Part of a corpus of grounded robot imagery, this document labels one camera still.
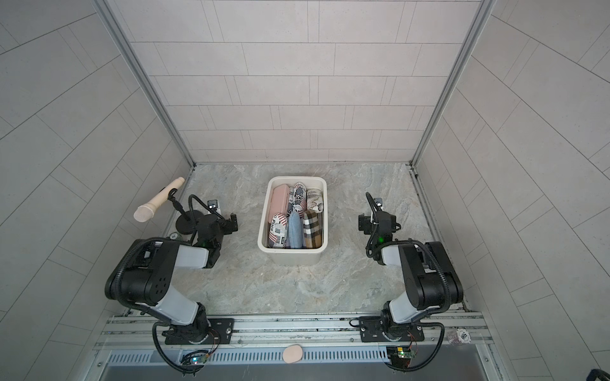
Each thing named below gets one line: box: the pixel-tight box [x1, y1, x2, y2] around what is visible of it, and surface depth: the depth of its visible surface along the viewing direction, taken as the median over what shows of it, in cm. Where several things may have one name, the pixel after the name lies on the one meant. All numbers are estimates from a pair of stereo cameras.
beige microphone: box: [133, 177, 186, 223], surface depth 72 cm
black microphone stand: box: [168, 188, 197, 235], surface depth 95 cm
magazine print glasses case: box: [268, 212, 289, 249], surface depth 78 cm
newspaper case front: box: [287, 181, 308, 219], surface depth 86 cm
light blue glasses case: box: [287, 210, 305, 250], surface depth 77 cm
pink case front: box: [269, 183, 290, 224], surface depth 88 cm
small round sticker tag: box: [455, 328, 472, 344], surface depth 67 cm
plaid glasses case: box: [302, 209, 323, 249], surface depth 78 cm
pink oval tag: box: [281, 344, 304, 364], surface depth 67 cm
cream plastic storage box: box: [257, 176, 329, 267], surface depth 81 cm
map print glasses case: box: [306, 188, 325, 213], surface depth 86 cm
